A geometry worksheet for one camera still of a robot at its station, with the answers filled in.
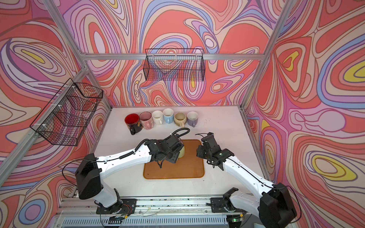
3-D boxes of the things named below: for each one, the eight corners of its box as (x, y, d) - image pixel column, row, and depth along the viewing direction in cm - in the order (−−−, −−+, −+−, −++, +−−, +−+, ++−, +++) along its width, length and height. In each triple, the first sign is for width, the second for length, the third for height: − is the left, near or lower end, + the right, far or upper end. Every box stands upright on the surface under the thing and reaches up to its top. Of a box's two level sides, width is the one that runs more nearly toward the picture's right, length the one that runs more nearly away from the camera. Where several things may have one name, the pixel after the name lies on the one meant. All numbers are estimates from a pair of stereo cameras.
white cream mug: (152, 128, 107) (150, 120, 100) (154, 117, 113) (152, 110, 107) (162, 128, 107) (161, 120, 100) (163, 117, 113) (162, 110, 107)
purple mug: (187, 128, 106) (187, 122, 101) (187, 117, 114) (187, 111, 108) (198, 128, 106) (199, 122, 101) (197, 117, 113) (198, 111, 108)
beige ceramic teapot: (172, 126, 107) (171, 120, 101) (177, 117, 114) (177, 110, 108) (183, 130, 105) (183, 124, 99) (188, 120, 111) (188, 114, 105)
